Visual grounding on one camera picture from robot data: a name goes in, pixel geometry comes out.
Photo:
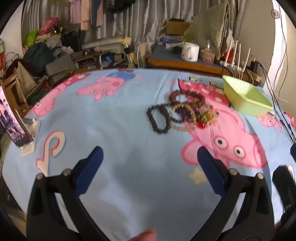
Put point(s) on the wooden chair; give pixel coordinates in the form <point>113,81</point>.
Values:
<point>13,85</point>

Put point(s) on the woven wicker jar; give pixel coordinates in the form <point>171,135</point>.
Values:
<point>207,55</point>

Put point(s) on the photo in white stand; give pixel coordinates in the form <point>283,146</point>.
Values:
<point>11,120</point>

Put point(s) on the round wall hook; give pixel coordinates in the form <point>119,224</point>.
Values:
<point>275,13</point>

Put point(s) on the white router with antennas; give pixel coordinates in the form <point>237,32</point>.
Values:
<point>231,62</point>

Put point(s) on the white phone stand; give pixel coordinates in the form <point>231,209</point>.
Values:
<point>32,125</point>

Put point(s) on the green plastic bag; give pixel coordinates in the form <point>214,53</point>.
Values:
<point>32,38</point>

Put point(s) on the grey box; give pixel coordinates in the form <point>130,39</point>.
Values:
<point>60,67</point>

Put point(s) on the black power adapter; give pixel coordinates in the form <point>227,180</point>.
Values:
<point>253,66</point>

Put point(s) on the dark green bag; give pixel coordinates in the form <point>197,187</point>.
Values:
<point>38,55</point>

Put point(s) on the black bag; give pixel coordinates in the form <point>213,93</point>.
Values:
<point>71,41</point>

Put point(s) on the cardboard box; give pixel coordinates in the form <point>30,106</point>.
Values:
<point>177,27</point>

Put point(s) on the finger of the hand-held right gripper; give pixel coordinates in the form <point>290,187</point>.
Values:
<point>293,151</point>
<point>283,183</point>

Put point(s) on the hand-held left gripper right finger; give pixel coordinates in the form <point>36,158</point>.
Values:
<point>208,164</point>

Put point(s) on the blue cartoon printed blanket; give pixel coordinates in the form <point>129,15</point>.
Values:
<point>115,139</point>

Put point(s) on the hanging clothes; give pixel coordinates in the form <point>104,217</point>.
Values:
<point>92,14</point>

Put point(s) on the person's left hand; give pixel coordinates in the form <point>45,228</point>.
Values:
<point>144,236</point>

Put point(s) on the red bag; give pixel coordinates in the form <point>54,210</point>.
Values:
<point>48,25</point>

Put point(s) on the green plastic basket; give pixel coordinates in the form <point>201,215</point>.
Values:
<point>249,102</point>

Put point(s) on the white enamel mug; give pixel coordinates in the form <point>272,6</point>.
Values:
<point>190,52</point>

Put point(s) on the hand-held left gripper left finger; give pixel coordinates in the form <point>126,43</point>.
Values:
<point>91,162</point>

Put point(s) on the wooden desk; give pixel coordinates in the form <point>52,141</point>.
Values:
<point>166,56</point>

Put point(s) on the grey curtain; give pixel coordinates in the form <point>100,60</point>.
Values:
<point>148,18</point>

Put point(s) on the beige knitted cushion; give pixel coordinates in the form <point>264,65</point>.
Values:
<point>208,25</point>

